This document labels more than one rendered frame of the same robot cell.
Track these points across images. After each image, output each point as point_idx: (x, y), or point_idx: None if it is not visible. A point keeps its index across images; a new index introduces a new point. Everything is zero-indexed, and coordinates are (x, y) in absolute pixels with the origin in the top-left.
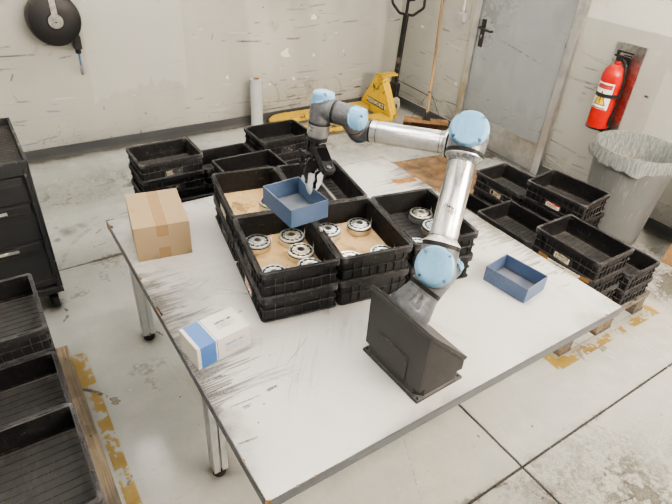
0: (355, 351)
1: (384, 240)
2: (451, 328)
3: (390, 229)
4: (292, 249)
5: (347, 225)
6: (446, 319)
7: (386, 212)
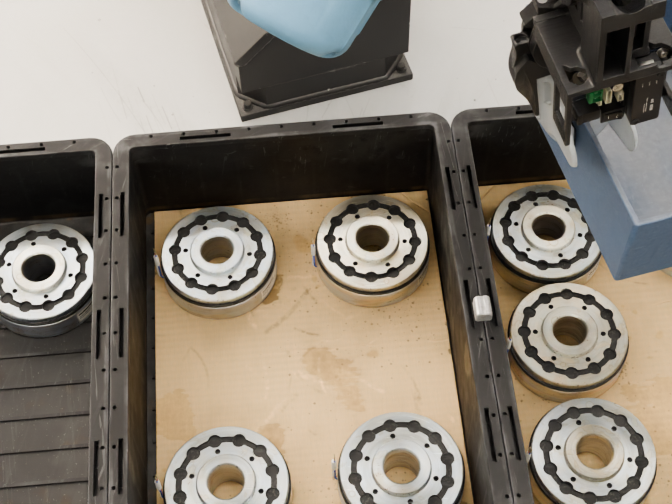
0: (436, 78)
1: (146, 387)
2: (97, 96)
3: (133, 310)
4: (607, 342)
5: (289, 491)
6: (88, 131)
7: (96, 395)
